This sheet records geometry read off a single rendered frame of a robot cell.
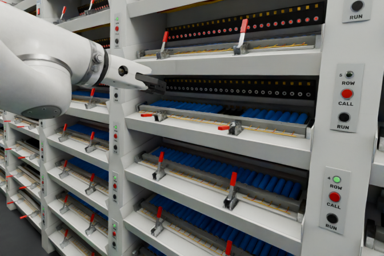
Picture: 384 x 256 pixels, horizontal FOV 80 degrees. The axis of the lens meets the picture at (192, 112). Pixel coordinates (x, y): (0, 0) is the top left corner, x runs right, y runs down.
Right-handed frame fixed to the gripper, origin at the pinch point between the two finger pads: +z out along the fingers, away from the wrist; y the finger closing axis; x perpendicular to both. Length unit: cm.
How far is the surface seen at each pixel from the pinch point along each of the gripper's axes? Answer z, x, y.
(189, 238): 27, 43, -1
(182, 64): 10.5, -9.1, 1.2
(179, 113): 17.9, 4.4, 5.2
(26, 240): 29, 96, 119
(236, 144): 14.6, 10.3, -17.1
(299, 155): 14.3, 9.9, -31.3
